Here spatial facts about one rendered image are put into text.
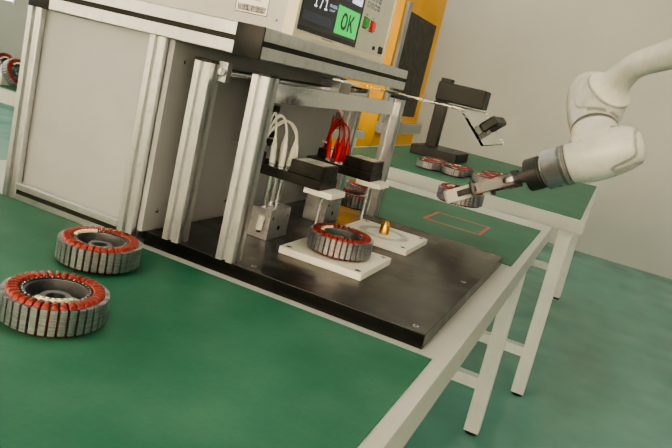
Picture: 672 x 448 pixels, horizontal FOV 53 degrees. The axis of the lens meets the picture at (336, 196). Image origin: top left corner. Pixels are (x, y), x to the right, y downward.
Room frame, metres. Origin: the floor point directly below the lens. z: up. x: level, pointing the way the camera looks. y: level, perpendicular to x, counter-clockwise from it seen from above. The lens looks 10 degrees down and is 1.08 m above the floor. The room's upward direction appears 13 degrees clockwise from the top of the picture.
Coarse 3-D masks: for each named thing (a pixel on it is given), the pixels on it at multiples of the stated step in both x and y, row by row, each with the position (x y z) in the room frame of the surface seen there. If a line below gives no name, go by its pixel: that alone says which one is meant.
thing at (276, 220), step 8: (256, 208) 1.13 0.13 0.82; (264, 208) 1.13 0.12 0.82; (272, 208) 1.14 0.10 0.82; (280, 208) 1.16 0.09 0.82; (288, 208) 1.18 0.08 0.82; (256, 216) 1.13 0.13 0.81; (272, 216) 1.13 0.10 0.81; (280, 216) 1.15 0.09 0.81; (288, 216) 1.19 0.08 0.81; (264, 224) 1.12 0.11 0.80; (272, 224) 1.13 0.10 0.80; (280, 224) 1.16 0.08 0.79; (248, 232) 1.13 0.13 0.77; (256, 232) 1.13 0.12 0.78; (264, 232) 1.12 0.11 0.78; (272, 232) 1.14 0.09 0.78; (280, 232) 1.17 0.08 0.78
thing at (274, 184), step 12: (264, 168) 1.13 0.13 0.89; (276, 168) 1.13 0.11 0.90; (300, 168) 1.11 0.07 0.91; (312, 168) 1.11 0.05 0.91; (324, 168) 1.10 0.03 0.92; (336, 168) 1.15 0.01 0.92; (276, 180) 1.16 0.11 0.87; (288, 180) 1.12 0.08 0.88; (300, 180) 1.11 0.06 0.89; (312, 180) 1.10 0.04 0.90; (324, 180) 1.11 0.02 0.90; (336, 180) 1.16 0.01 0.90; (264, 192) 1.14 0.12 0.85; (276, 192) 1.18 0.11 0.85; (312, 192) 1.10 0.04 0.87; (324, 192) 1.10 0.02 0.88; (336, 192) 1.12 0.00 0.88; (264, 204) 1.14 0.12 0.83
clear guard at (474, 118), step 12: (360, 84) 1.34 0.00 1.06; (408, 96) 1.30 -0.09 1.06; (456, 108) 1.27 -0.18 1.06; (468, 108) 1.45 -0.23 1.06; (468, 120) 1.26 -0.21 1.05; (480, 120) 1.37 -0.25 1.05; (480, 132) 1.29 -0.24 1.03; (492, 132) 1.41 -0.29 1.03; (480, 144) 1.25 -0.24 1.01; (492, 144) 1.34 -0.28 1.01
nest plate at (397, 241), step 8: (352, 224) 1.35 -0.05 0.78; (360, 224) 1.37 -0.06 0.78; (368, 224) 1.39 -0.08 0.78; (376, 224) 1.41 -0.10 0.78; (368, 232) 1.31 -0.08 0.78; (376, 232) 1.33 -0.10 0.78; (392, 232) 1.37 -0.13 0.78; (400, 232) 1.38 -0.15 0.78; (376, 240) 1.26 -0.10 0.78; (384, 240) 1.28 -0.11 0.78; (392, 240) 1.29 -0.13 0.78; (400, 240) 1.31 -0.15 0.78; (408, 240) 1.33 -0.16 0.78; (416, 240) 1.34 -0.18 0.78; (424, 240) 1.36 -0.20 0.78; (384, 248) 1.26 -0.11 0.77; (392, 248) 1.25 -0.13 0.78; (400, 248) 1.25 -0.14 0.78; (408, 248) 1.26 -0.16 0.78; (416, 248) 1.31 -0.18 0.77
